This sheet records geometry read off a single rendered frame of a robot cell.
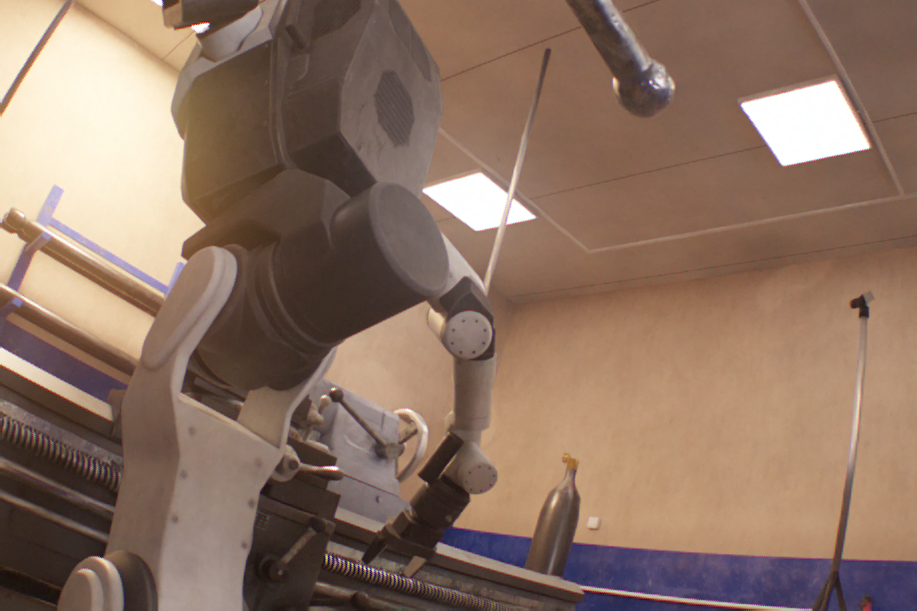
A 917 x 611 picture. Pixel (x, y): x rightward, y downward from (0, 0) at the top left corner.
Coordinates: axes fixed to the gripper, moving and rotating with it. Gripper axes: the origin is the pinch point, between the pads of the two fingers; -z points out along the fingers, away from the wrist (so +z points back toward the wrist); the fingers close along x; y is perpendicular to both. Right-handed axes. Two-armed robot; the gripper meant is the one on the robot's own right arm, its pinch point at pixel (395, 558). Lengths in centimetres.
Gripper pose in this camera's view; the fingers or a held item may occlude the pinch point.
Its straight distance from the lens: 145.6
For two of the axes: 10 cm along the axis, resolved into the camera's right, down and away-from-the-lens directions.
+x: -6.9, -4.7, -5.6
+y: 4.5, 3.3, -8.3
